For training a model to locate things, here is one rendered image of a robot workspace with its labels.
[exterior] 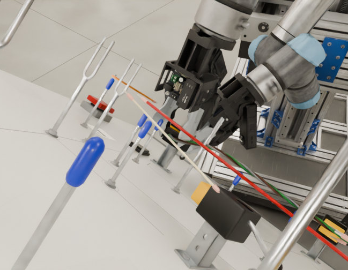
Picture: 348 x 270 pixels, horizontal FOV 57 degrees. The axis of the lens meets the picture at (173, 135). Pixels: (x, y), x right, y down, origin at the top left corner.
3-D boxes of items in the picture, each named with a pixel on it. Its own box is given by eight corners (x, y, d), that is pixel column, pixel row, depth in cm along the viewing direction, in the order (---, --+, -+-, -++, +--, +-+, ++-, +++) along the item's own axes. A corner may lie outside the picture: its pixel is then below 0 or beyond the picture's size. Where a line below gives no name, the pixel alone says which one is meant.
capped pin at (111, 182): (107, 180, 37) (147, 118, 37) (117, 188, 37) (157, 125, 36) (101, 181, 36) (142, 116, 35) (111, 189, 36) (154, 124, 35)
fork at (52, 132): (41, 129, 41) (100, 32, 40) (52, 132, 42) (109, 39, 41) (50, 136, 40) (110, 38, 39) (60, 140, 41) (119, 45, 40)
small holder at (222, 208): (232, 322, 24) (286, 244, 24) (167, 243, 31) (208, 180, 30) (259, 319, 28) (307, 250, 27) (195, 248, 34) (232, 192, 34)
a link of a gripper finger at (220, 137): (197, 138, 73) (227, 114, 72) (201, 143, 74) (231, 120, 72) (202, 149, 69) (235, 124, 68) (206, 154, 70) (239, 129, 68)
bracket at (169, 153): (171, 173, 65) (185, 152, 65) (168, 173, 63) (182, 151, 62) (154, 160, 66) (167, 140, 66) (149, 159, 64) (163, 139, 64)
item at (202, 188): (198, 205, 31) (210, 188, 31) (189, 197, 32) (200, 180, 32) (214, 211, 33) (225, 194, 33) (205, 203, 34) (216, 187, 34)
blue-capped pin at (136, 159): (140, 164, 56) (167, 122, 55) (137, 164, 54) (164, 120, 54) (133, 159, 56) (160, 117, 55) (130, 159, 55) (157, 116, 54)
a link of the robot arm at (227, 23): (215, -3, 51) (260, 18, 49) (204, 24, 54) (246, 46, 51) (195, -9, 45) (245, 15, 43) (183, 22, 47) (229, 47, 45)
